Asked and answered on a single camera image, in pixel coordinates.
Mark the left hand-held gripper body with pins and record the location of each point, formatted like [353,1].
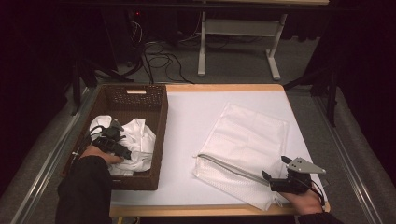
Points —
[109,143]

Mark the dark computer tower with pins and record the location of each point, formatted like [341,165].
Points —
[124,37]

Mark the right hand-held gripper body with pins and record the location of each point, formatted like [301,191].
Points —
[299,177]

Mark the black stand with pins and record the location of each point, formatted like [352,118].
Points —
[331,93]
[90,73]

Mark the brown woven basket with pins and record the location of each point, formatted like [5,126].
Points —
[124,102]

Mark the metal floor rail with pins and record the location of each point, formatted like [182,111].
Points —
[348,161]
[49,165]

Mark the person's right hand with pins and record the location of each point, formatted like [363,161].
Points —
[305,200]

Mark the white shirt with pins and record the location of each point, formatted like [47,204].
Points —
[140,140]

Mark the person's left hand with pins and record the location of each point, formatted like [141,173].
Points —
[99,154]

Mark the white desk frame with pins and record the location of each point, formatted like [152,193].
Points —
[239,27]

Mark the white table mat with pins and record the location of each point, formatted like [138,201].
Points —
[193,124]

